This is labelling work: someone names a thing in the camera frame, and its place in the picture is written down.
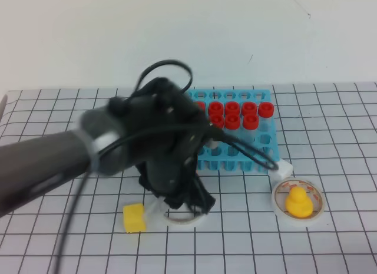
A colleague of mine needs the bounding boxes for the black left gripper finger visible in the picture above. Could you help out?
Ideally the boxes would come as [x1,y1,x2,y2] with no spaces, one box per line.
[191,174,216,214]

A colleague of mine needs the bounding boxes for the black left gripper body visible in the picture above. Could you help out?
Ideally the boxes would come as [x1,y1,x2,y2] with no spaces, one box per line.
[138,156,206,211]

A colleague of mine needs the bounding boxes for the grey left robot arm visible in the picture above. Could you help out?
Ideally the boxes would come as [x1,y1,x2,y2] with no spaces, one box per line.
[1,78,210,215]

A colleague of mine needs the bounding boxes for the blue test tube rack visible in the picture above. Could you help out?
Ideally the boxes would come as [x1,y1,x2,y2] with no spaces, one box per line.
[186,89,280,172]

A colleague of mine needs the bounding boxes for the front row tube five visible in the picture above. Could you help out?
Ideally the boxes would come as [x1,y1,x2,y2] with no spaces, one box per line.
[210,114,224,129]

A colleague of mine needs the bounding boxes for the row tube five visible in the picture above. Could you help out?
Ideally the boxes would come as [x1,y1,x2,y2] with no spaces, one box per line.
[210,114,224,129]
[207,101,224,117]

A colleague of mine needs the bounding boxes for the back row tube four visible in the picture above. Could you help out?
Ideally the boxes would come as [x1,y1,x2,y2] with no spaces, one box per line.
[194,101,206,112]

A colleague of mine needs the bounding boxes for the front row tube six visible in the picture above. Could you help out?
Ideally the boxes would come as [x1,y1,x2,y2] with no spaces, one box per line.
[224,114,241,137]

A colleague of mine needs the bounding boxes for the row tube six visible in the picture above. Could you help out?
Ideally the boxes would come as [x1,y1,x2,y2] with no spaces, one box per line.
[224,114,241,137]
[224,101,241,116]

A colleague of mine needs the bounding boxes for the back row tube five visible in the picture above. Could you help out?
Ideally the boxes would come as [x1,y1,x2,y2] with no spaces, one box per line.
[207,101,224,117]

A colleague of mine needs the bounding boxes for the front row tube seven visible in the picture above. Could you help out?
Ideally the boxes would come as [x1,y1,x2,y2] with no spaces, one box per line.
[242,114,259,144]

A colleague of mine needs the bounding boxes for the row tube seven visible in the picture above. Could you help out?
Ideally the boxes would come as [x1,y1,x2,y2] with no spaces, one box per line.
[241,101,257,117]
[242,114,259,144]

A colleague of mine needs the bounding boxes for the back row tube six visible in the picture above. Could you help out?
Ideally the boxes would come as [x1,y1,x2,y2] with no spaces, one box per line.
[224,101,241,116]

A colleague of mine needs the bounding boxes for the back row tube seven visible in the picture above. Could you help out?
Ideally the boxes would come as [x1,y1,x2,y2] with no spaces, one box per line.
[241,101,257,117]

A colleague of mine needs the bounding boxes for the back row tube eight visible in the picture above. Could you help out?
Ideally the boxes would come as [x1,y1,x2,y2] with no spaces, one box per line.
[257,102,275,132]

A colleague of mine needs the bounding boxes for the left clear tape roll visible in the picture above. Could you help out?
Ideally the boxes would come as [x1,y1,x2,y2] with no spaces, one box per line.
[162,212,208,230]

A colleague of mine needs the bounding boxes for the clear tape roll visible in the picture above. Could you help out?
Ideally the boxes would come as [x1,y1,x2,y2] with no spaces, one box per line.
[162,212,208,230]
[271,177,326,227]

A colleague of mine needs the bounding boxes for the yellow foam cube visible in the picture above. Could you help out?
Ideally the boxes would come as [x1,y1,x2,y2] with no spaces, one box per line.
[123,203,147,233]

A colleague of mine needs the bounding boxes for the right clear tape roll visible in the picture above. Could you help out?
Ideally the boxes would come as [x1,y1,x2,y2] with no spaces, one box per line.
[271,177,326,227]

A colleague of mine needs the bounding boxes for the white foam cube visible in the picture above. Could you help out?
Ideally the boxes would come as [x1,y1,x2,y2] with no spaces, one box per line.
[268,159,293,181]

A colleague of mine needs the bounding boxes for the yellow rubber duck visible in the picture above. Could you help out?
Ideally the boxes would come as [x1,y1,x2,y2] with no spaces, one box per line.
[285,186,313,218]

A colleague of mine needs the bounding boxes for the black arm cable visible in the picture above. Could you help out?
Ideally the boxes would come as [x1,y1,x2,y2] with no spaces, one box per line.
[51,60,279,274]

